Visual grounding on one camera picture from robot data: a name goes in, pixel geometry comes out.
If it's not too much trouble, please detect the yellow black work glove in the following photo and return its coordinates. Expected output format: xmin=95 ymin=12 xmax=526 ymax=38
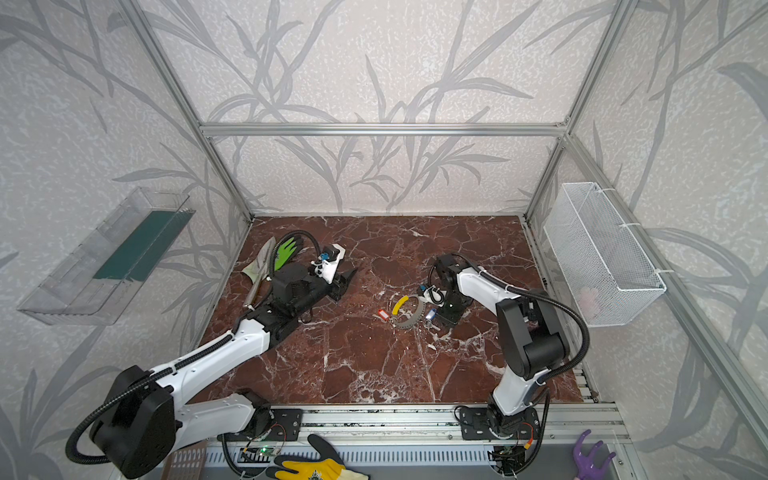
xmin=265 ymin=434 xmax=370 ymax=480

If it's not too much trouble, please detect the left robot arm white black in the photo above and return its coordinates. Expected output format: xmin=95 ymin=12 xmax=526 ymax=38
xmin=65 ymin=244 xmax=356 ymax=479

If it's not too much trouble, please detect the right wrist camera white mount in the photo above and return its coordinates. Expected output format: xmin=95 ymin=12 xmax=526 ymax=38
xmin=420 ymin=284 xmax=446 ymax=307

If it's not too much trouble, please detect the white wire mesh basket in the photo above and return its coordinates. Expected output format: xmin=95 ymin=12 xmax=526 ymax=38
xmin=544 ymin=182 xmax=666 ymax=328

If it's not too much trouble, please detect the clear plastic wall bin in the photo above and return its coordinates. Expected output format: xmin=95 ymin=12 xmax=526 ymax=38
xmin=18 ymin=187 xmax=195 ymax=326

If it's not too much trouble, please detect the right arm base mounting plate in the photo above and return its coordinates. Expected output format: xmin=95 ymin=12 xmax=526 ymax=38
xmin=453 ymin=405 xmax=541 ymax=442

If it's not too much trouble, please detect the green black work glove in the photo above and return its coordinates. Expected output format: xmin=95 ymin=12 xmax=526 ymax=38
xmin=274 ymin=235 xmax=304 ymax=272

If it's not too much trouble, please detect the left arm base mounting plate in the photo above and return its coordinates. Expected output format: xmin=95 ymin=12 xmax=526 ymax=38
xmin=240 ymin=408 xmax=304 ymax=442

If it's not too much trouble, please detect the aluminium front rail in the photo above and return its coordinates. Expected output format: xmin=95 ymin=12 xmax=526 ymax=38
xmin=173 ymin=399 xmax=630 ymax=449

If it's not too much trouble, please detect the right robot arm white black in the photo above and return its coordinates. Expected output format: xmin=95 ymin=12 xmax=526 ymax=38
xmin=424 ymin=253 xmax=591 ymax=442

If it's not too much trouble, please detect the metal garden trowel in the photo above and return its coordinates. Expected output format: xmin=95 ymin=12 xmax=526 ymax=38
xmin=242 ymin=237 xmax=276 ymax=310

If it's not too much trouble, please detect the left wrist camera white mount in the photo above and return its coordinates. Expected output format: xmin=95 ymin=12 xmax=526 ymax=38
xmin=312 ymin=244 xmax=346 ymax=284

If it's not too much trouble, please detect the purple plastic hand toy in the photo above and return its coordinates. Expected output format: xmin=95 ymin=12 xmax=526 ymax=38
xmin=572 ymin=429 xmax=616 ymax=480

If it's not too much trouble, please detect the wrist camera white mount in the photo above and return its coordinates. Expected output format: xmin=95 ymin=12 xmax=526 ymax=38
xmin=420 ymin=284 xmax=446 ymax=307
xmin=312 ymin=244 xmax=346 ymax=284

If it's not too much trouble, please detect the key with blue tag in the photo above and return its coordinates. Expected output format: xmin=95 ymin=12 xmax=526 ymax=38
xmin=424 ymin=308 xmax=437 ymax=325

